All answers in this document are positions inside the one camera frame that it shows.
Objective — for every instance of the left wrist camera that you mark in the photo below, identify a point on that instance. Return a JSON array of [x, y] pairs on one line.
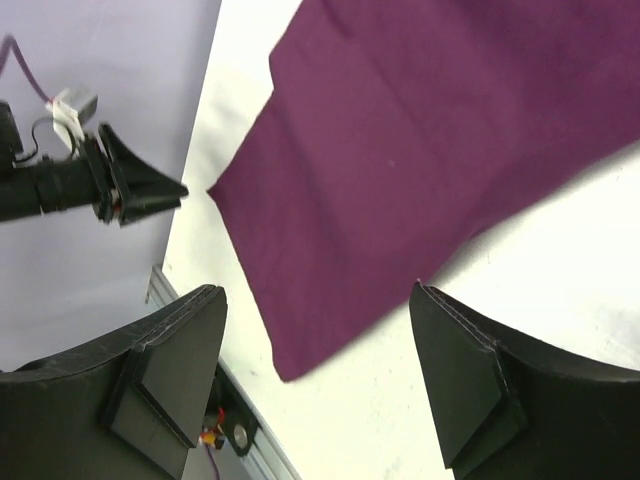
[[71, 109]]

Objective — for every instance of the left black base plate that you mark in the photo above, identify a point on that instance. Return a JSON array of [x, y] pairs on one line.
[[228, 417]]

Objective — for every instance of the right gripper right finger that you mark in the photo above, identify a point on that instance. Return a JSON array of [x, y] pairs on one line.
[[509, 406]]

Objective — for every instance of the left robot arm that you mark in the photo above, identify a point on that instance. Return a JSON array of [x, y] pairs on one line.
[[37, 188]]

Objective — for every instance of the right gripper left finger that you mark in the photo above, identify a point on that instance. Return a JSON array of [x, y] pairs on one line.
[[129, 404]]

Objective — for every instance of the purple cloth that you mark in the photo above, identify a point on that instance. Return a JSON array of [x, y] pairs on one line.
[[398, 130]]

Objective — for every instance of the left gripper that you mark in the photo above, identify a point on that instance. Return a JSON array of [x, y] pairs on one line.
[[127, 189]]

